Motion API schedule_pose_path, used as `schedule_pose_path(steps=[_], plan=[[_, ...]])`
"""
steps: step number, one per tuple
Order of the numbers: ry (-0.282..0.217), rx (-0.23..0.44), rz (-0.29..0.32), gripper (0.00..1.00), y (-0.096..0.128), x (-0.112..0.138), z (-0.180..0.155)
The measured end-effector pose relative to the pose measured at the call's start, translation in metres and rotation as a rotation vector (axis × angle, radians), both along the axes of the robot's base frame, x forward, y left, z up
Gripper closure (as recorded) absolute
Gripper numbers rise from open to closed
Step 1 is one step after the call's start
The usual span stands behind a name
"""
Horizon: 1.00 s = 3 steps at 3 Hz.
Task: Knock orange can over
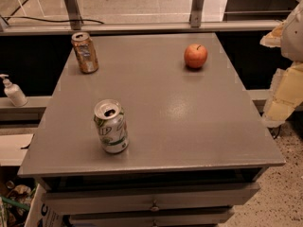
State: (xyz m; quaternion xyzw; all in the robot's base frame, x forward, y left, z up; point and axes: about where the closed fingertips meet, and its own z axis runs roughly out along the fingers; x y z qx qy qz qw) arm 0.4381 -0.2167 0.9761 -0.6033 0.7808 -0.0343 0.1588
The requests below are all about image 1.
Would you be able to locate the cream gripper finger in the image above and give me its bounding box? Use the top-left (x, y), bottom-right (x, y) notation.
top-left (262, 63), bottom-right (303, 128)
top-left (259, 22), bottom-right (284, 47)

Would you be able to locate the orange soda can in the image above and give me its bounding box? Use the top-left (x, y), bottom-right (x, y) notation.
top-left (71, 32), bottom-right (98, 74)

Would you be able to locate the green white soda can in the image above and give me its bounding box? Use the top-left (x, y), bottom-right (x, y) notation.
top-left (94, 99), bottom-right (129, 154)

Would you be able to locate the red apple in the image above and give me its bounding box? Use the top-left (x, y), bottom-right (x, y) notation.
top-left (184, 44), bottom-right (208, 69)

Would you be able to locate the grey drawer cabinet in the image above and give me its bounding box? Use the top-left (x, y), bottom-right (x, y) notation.
top-left (17, 32), bottom-right (287, 227)

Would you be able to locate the lower grey drawer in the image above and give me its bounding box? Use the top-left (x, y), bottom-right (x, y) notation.
top-left (69, 207), bottom-right (234, 227)

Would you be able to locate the grey drawer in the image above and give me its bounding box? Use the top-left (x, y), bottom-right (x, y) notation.
top-left (43, 183), bottom-right (260, 215)
top-left (69, 207), bottom-right (234, 227)

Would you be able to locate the upper grey drawer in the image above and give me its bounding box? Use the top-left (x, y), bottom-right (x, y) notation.
top-left (43, 183), bottom-right (260, 215)

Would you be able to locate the white pump bottle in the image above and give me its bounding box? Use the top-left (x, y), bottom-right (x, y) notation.
top-left (0, 74), bottom-right (27, 107)

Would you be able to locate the white cardboard box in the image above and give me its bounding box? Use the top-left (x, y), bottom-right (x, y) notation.
top-left (25, 184), bottom-right (62, 227)

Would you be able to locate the metal railing frame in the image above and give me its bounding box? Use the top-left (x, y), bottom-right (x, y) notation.
top-left (0, 0), bottom-right (303, 36)

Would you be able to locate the black cable on floor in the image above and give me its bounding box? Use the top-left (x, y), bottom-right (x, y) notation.
top-left (0, 14), bottom-right (105, 26)

